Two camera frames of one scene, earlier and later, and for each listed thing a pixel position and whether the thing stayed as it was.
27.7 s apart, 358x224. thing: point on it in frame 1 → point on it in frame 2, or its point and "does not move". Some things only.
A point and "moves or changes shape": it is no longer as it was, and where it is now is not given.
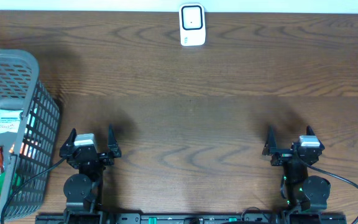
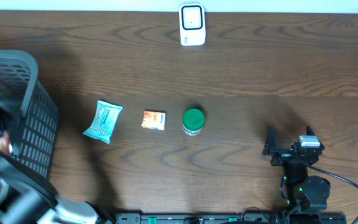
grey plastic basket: (17, 107) does not move
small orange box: (12, 149) → (154, 120)
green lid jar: (0, 181) moves or changes shape
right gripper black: (271, 148) does not move
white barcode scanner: (192, 24) does not move
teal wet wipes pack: (7, 120) moves or changes shape
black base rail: (191, 218) does not move
